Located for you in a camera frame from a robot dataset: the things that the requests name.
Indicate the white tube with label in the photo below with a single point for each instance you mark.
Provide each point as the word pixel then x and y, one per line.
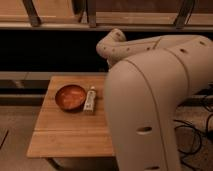
pixel 89 104

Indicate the wooden table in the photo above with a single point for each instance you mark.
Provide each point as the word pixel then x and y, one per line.
pixel 63 134

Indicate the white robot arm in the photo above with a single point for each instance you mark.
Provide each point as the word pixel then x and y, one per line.
pixel 147 79

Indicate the wooden shelf frame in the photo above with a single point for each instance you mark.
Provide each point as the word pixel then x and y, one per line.
pixel 131 15

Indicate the orange wooden bowl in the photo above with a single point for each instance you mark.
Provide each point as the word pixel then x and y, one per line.
pixel 70 97

